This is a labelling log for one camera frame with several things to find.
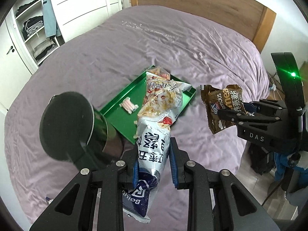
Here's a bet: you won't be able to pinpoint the black and bronze canister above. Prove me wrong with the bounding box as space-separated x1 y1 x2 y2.
39 91 124 171

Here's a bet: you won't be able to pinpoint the blue hanging garment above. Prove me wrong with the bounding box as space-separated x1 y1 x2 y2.
43 0 61 38

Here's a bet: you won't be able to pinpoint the pink striped snack packet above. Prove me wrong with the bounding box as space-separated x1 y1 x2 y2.
119 97 139 114

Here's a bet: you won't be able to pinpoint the brown oatmeal snack packet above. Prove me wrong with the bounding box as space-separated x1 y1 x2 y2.
200 85 247 135

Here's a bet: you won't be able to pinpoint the purple bed sheet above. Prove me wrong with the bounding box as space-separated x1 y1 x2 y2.
3 4 270 231

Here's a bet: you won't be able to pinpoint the blue white gloved hand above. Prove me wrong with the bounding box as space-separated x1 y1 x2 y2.
274 151 307 193

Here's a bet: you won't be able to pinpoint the folded dark clothes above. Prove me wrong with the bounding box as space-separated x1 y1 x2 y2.
22 16 44 40

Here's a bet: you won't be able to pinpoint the clear bag of colourful candy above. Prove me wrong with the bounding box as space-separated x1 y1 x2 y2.
147 67 171 80

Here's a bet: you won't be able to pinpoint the white charging cable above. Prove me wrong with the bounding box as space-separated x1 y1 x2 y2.
269 75 285 95

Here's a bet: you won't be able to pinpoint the white blue snack packet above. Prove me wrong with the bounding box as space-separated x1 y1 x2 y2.
122 66 193 224

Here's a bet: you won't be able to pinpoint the white wardrobe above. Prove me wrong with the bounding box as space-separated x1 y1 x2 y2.
5 0 122 73

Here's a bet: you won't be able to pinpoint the white door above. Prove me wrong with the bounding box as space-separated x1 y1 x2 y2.
0 22 31 109

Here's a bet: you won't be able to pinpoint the wooden headboard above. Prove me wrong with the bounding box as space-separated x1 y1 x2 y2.
131 0 276 52

